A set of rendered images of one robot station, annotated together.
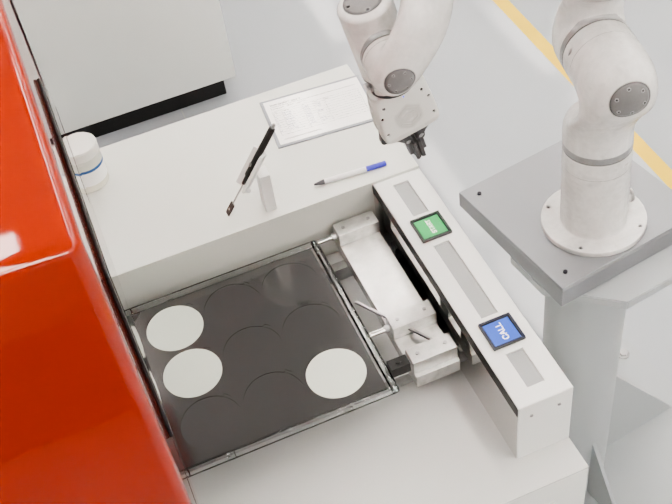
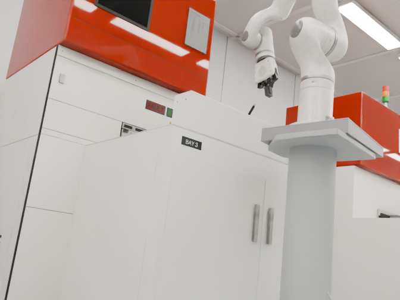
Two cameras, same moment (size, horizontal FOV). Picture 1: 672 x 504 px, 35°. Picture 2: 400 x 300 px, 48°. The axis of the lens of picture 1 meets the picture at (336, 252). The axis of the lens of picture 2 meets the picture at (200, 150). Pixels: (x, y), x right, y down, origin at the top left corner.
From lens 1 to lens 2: 2.57 m
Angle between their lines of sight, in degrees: 84
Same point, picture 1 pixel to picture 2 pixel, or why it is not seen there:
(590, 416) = (286, 288)
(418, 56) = (249, 25)
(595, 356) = (290, 219)
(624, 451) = not seen: outside the picture
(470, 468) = not seen: hidden behind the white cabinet
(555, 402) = (184, 97)
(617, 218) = (307, 113)
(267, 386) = not seen: hidden behind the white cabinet
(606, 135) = (302, 61)
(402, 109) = (261, 68)
